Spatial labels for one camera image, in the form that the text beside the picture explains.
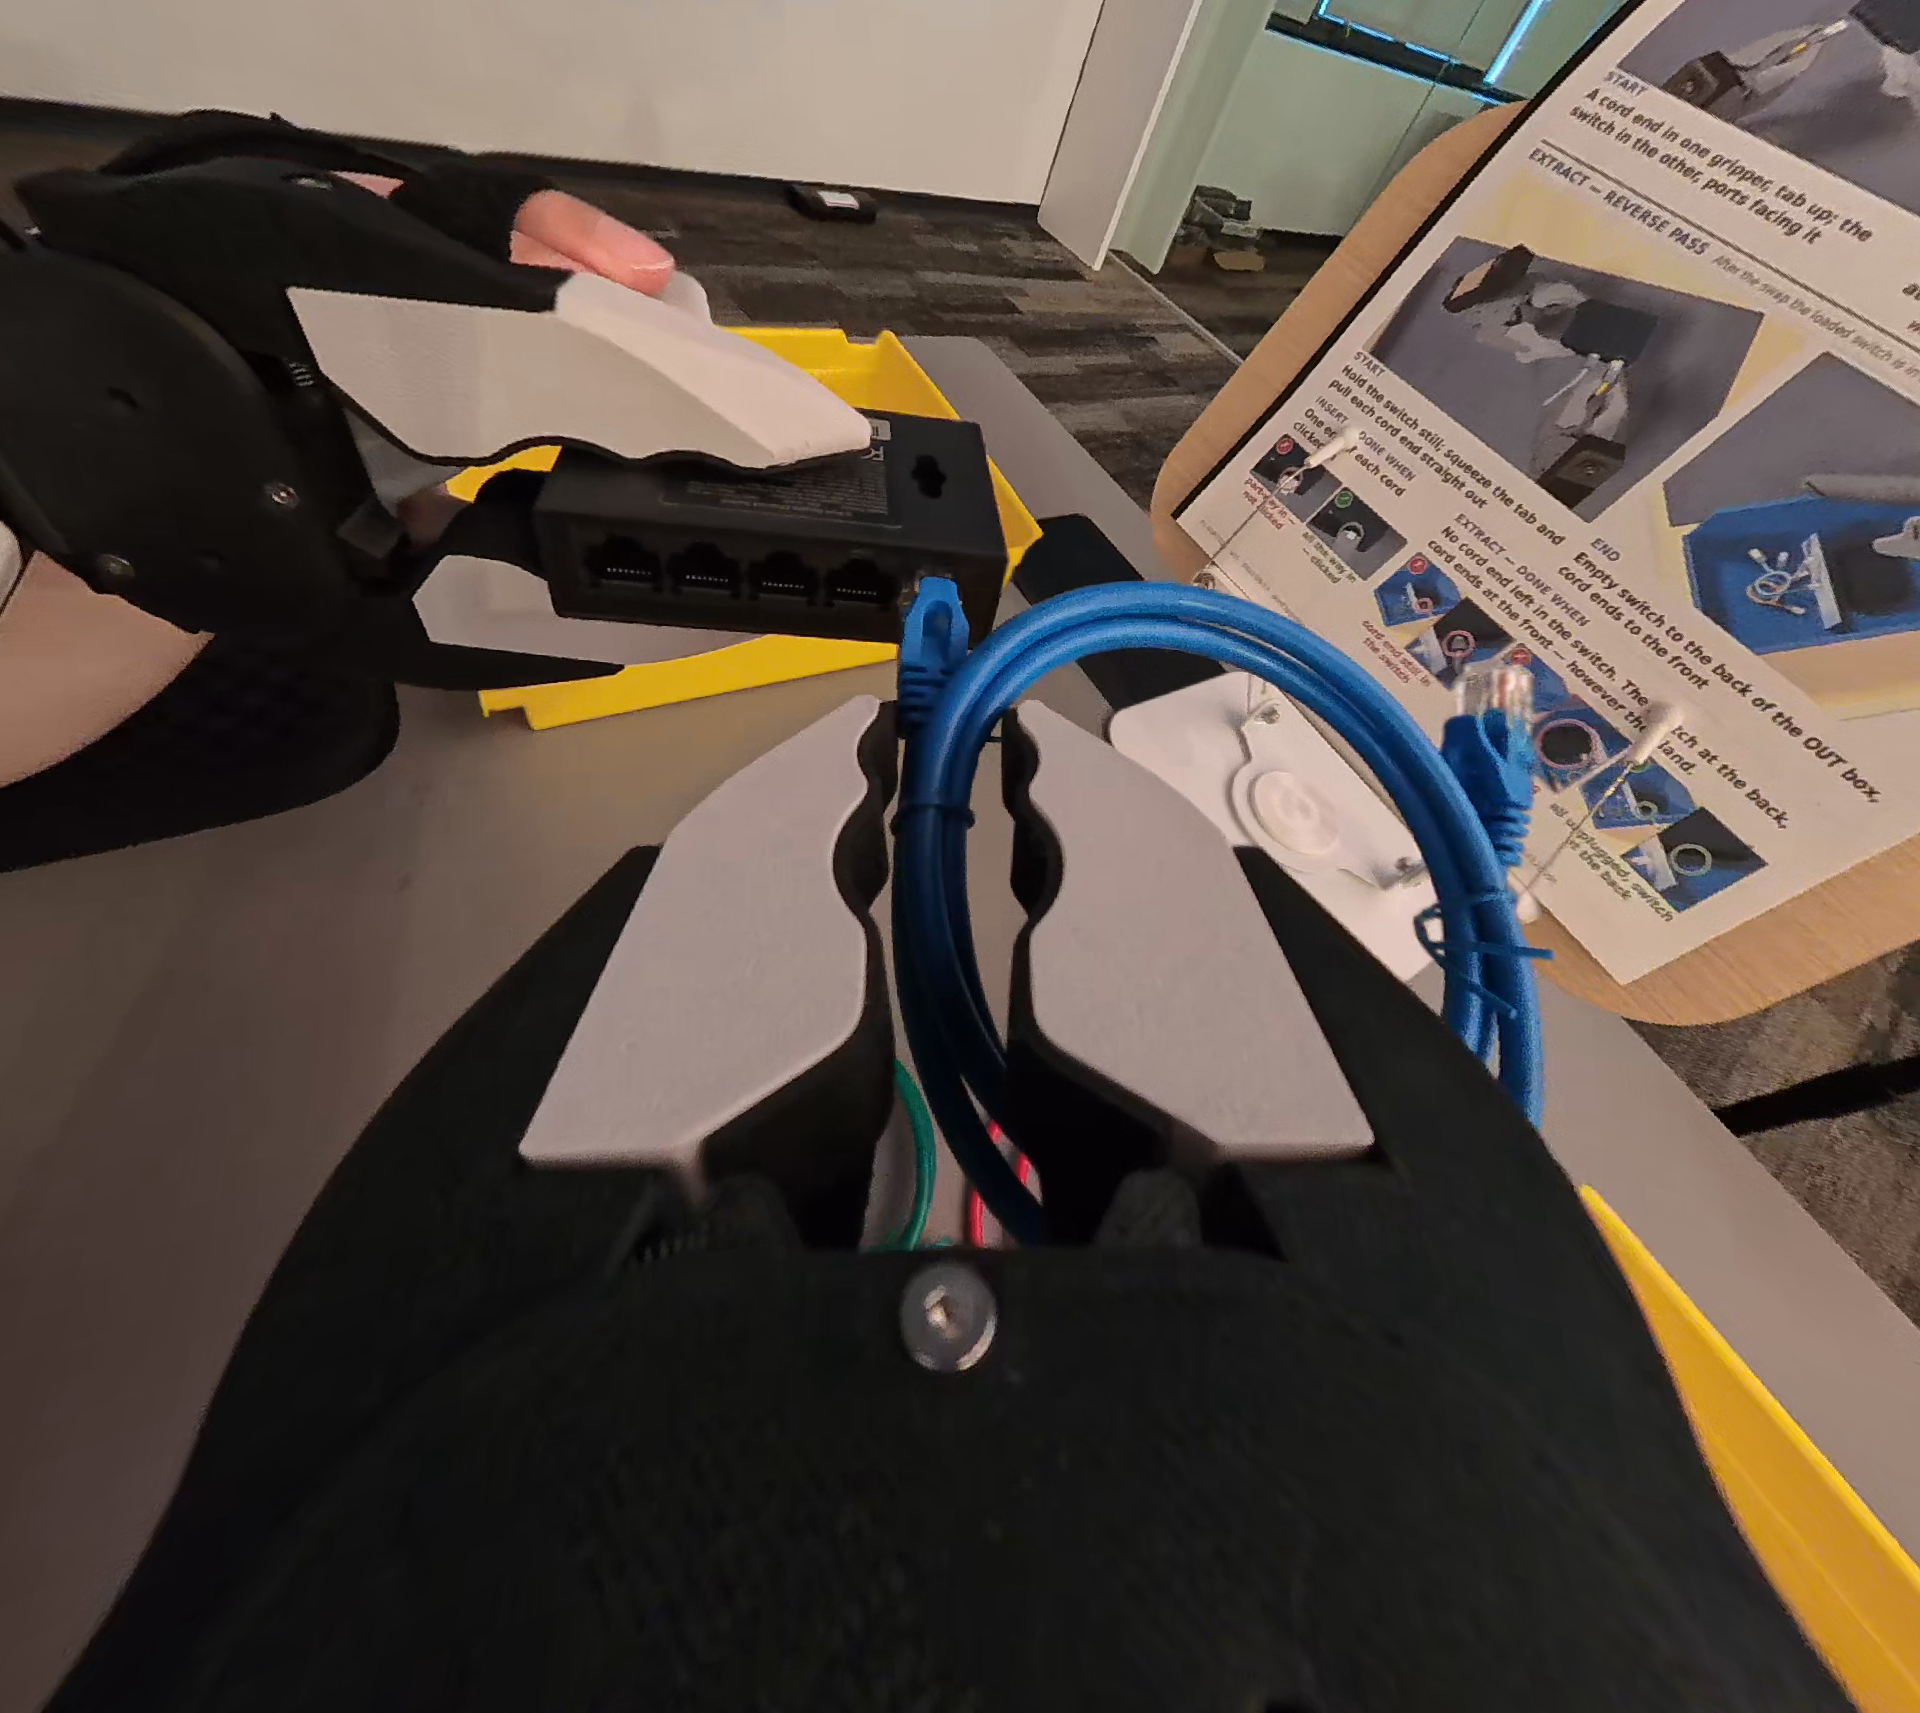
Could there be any black ethernet port box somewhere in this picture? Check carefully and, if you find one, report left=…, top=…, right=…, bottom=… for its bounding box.
left=535, top=414, right=998, bottom=638

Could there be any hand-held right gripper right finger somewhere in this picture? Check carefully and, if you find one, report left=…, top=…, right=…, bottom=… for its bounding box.
left=1001, top=703, right=1380, bottom=1172

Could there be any printed instruction sheet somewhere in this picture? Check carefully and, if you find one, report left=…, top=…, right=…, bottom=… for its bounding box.
left=1180, top=0, right=1920, bottom=986

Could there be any green ethernet cable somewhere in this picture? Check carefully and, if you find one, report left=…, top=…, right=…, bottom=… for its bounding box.
left=894, top=1069, right=950, bottom=1257

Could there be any yellow plastic bin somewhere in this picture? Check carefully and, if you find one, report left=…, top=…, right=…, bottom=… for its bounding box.
left=1576, top=1182, right=1920, bottom=1713
left=445, top=324, right=1046, bottom=734

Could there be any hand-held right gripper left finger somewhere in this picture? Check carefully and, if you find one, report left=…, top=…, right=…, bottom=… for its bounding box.
left=520, top=703, right=903, bottom=1175

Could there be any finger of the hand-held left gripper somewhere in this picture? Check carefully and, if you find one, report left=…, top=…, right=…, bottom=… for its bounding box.
left=406, top=558, right=723, bottom=686
left=286, top=268, right=878, bottom=478

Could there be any blue ethernet cable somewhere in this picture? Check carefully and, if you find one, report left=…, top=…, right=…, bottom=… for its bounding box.
left=894, top=575, right=1554, bottom=1257

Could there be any person's left hand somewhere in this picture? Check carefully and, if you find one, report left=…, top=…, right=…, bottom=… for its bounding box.
left=504, top=187, right=685, bottom=296

